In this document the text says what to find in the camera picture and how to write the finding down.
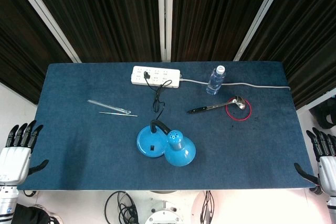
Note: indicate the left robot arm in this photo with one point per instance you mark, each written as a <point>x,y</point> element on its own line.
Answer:
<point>6,200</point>

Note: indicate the blue table cloth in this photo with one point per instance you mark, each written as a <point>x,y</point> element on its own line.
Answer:
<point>105,142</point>

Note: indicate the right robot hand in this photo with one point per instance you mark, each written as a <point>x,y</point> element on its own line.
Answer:
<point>325,163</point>

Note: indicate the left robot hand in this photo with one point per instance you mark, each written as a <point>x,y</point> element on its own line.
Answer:
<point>14,159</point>

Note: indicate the clear plastic water bottle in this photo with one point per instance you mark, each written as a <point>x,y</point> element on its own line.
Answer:
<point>216,80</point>

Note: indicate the black curtain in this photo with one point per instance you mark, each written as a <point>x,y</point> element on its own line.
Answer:
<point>110,11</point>

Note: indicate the white partition frame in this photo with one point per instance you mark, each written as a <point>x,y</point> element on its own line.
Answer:
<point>44,16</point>
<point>165,16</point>
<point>258,16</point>

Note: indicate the black bag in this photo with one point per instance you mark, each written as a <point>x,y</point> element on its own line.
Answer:
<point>29,214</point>

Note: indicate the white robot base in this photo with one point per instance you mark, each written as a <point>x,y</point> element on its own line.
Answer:
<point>163,209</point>

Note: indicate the white power strip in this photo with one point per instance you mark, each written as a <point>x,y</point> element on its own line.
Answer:
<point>156,76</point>

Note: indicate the black equipment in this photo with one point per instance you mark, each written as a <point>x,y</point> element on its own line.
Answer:
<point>324,116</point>

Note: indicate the clear glass tube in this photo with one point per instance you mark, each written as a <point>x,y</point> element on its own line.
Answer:
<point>109,105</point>

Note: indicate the thin glass rod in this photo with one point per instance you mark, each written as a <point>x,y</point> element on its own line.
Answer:
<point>118,114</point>

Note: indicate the blue desk lamp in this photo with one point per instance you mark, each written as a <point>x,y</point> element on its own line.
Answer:
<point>168,145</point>

